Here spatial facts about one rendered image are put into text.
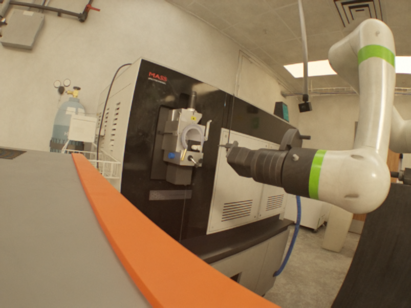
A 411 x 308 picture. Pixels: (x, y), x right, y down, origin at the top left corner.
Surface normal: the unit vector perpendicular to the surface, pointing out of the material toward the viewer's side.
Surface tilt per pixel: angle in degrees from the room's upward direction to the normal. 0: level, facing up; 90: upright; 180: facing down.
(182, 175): 90
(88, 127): 90
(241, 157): 62
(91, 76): 90
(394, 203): 90
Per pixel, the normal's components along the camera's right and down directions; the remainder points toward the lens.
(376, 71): -0.76, -0.12
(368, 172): -0.54, -0.33
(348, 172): -0.83, -0.33
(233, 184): 0.66, 0.10
